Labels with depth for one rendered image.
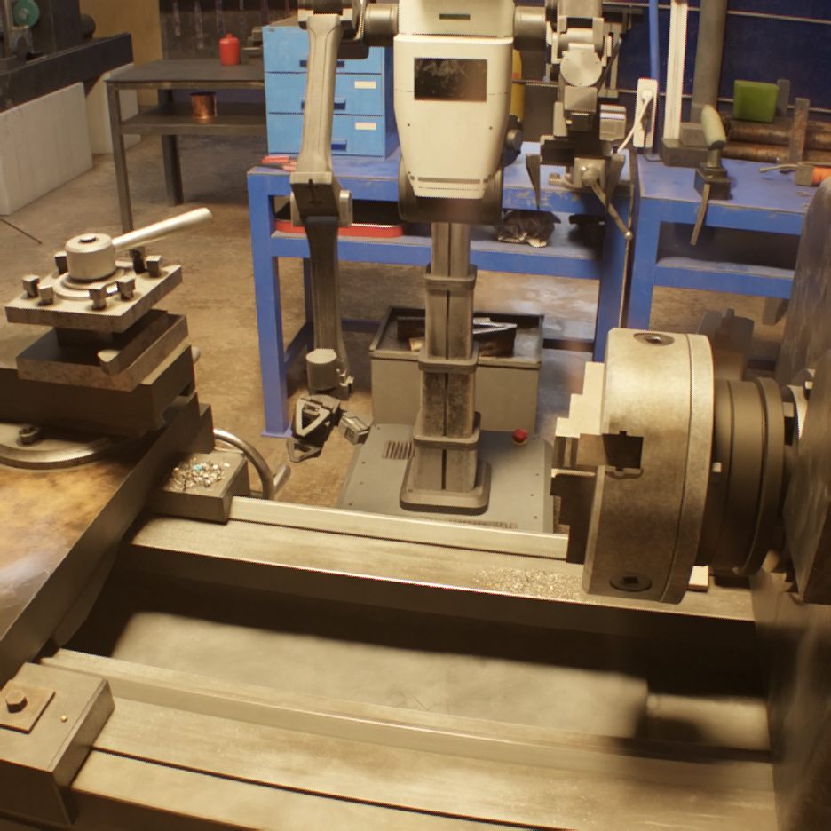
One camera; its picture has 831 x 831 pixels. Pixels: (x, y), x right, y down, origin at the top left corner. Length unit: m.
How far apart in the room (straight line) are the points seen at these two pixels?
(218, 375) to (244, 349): 0.22
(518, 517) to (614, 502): 1.48
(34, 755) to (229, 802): 0.19
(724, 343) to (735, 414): 2.16
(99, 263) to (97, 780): 0.60
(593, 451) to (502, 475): 1.61
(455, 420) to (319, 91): 0.82
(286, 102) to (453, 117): 1.07
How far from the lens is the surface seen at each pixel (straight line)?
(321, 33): 1.80
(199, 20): 5.33
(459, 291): 2.04
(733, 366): 2.98
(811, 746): 0.84
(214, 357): 3.65
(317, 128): 1.74
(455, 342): 2.09
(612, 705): 1.17
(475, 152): 1.91
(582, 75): 1.35
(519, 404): 2.99
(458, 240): 2.01
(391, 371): 2.99
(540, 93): 6.33
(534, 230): 2.72
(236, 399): 3.33
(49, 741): 0.97
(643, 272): 2.67
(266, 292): 2.88
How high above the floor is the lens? 1.56
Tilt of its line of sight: 30 degrees down
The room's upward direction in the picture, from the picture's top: straight up
